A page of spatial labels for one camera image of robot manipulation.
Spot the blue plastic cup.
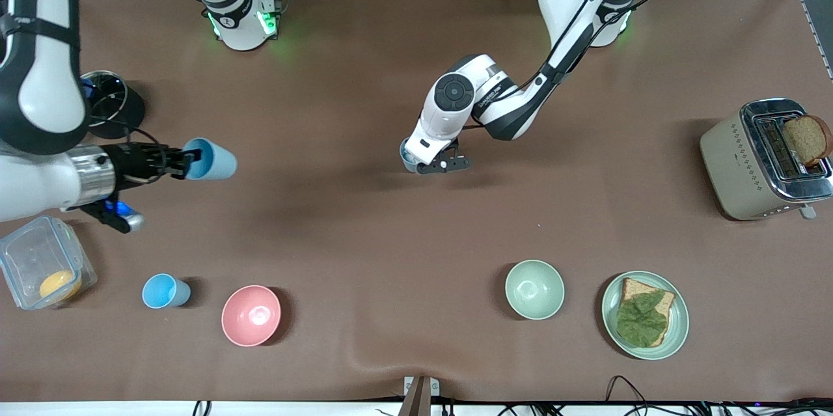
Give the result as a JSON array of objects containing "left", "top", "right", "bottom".
[
  {"left": 142, "top": 273, "right": 192, "bottom": 310},
  {"left": 399, "top": 138, "right": 420, "bottom": 174},
  {"left": 184, "top": 137, "right": 238, "bottom": 181}
]

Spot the glass lid with blue knob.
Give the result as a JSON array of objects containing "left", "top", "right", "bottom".
[{"left": 81, "top": 70, "right": 128, "bottom": 127}]

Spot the clear plastic food container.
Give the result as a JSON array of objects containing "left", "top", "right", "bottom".
[{"left": 0, "top": 215, "right": 98, "bottom": 311}]

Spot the yellow fruit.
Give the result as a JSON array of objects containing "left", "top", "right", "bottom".
[{"left": 39, "top": 270, "right": 83, "bottom": 303}]

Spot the green bowl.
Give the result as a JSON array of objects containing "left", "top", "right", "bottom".
[{"left": 505, "top": 260, "right": 566, "bottom": 321}]

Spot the pink bowl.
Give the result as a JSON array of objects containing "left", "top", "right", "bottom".
[{"left": 221, "top": 284, "right": 282, "bottom": 348}]

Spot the toast slice under lettuce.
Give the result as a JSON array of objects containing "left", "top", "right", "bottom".
[{"left": 617, "top": 278, "right": 677, "bottom": 348}]

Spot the green lettuce leaf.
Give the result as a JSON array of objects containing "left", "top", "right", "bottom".
[{"left": 616, "top": 290, "right": 671, "bottom": 346}]

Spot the beige chrome toaster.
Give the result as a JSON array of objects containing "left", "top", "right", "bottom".
[{"left": 700, "top": 98, "right": 833, "bottom": 221}]

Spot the green round plate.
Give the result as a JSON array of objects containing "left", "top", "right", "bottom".
[{"left": 601, "top": 271, "right": 690, "bottom": 361}]

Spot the brown bread slice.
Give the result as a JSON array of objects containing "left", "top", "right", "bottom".
[{"left": 781, "top": 115, "right": 832, "bottom": 167}]

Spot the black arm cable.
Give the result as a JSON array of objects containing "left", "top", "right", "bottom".
[{"left": 469, "top": 0, "right": 681, "bottom": 124}]

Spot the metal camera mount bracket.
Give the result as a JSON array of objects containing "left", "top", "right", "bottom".
[{"left": 403, "top": 376, "right": 440, "bottom": 416}]

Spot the aluminium frame rail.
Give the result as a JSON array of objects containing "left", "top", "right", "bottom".
[{"left": 781, "top": 0, "right": 833, "bottom": 81}]

